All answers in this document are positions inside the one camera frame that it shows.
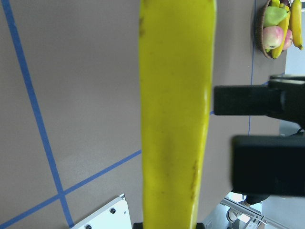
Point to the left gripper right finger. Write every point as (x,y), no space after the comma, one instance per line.
(199,225)

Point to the brown wicker basket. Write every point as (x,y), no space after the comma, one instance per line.
(259,26)

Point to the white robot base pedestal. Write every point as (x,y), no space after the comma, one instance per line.
(113,215)

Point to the green plastic pear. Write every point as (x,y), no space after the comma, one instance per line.
(273,16)

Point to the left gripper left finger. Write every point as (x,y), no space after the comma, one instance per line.
(137,225)

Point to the pink red plastic apple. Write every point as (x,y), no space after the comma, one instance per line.
(272,37)

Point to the yellow plastic banana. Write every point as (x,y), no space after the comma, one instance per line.
(176,57)
(284,26)
(296,24)

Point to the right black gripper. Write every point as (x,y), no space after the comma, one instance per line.
(261,164)

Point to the person in green shirt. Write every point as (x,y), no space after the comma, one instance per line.
(233,215)

